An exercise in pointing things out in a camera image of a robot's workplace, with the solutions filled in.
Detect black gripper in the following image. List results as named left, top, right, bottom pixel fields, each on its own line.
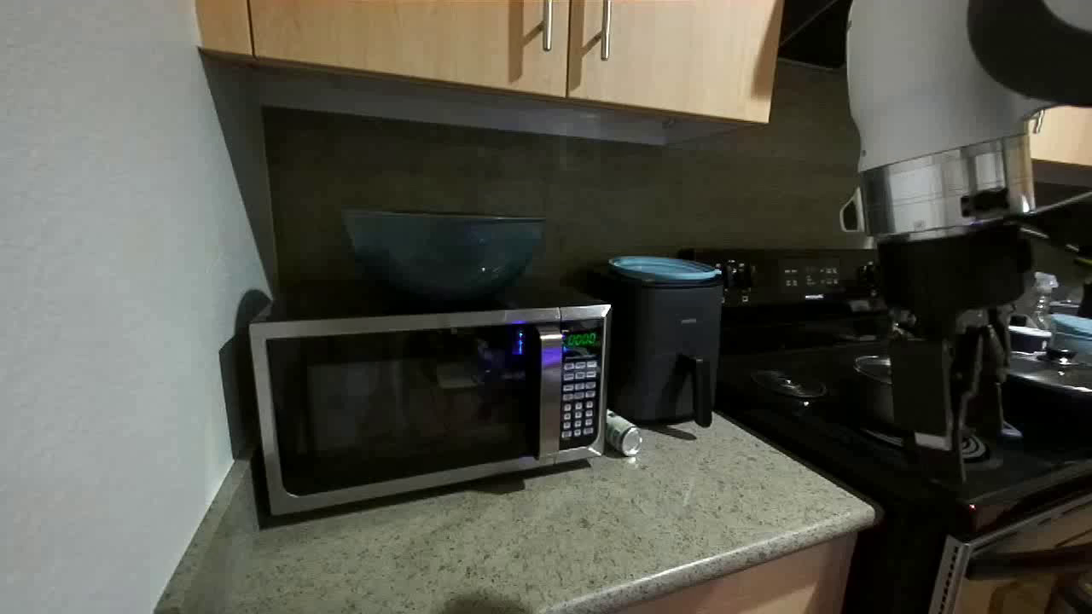
left=876, top=224, right=1032, bottom=478

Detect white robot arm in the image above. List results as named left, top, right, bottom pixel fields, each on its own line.
left=845, top=0, right=1092, bottom=478

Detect black air fryer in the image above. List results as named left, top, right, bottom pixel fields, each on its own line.
left=593, top=270, right=719, bottom=425

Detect large blue bowl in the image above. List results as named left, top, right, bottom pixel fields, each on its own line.
left=342, top=208, right=544, bottom=301

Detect black frying pan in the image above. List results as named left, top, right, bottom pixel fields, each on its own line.
left=1002, top=353, right=1092, bottom=440

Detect pot with glass lid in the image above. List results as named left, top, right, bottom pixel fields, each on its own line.
left=852, top=356, right=893, bottom=430

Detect black electric stove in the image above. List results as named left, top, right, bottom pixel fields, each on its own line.
left=704, top=248, right=1092, bottom=614

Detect wooden base cabinet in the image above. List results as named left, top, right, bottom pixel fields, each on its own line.
left=611, top=534, right=855, bottom=614

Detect small clear bottle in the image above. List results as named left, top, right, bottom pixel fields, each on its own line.
left=605, top=414, right=640, bottom=458

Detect wooden upper cabinets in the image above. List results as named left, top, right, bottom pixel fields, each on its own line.
left=190, top=0, right=784, bottom=122

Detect stainless steel microwave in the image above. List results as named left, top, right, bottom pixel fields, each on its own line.
left=249, top=301, right=611, bottom=520

